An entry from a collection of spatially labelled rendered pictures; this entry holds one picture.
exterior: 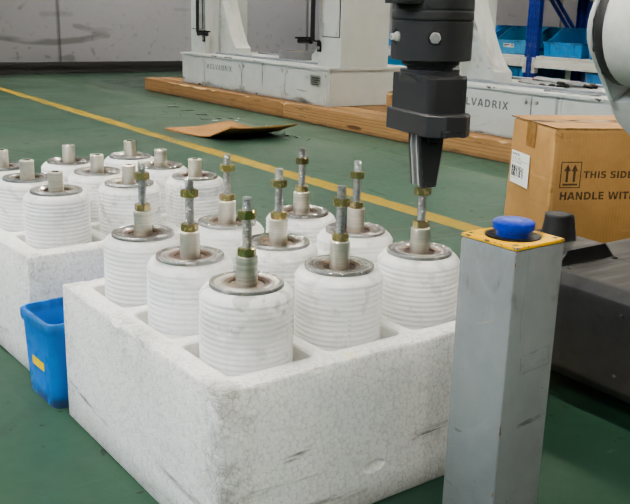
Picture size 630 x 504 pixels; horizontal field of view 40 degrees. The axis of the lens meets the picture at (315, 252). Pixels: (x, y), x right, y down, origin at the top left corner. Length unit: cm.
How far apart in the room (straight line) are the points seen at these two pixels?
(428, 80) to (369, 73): 347
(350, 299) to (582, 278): 40
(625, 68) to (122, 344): 66
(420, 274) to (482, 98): 253
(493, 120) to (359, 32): 115
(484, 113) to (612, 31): 240
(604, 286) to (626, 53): 30
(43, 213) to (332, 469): 61
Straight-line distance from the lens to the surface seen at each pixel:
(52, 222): 131
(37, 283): 128
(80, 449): 111
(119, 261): 104
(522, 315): 84
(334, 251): 92
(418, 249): 100
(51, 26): 742
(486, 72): 370
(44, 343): 119
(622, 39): 109
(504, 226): 83
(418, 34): 94
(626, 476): 111
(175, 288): 94
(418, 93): 95
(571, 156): 191
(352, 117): 399
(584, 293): 119
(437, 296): 99
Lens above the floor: 51
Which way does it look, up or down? 15 degrees down
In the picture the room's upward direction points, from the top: 2 degrees clockwise
